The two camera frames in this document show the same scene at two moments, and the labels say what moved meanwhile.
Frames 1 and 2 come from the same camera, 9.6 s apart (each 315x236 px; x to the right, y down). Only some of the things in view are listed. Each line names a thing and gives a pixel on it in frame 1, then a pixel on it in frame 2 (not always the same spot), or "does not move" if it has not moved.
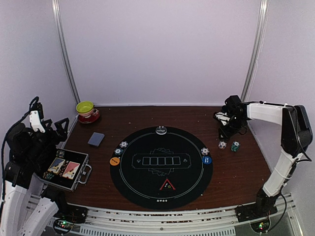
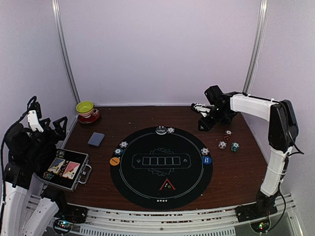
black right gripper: (226, 134) to (208, 125)
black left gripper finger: (62, 128) does not move
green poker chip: (118, 151) does not move
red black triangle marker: (167, 186) does not move
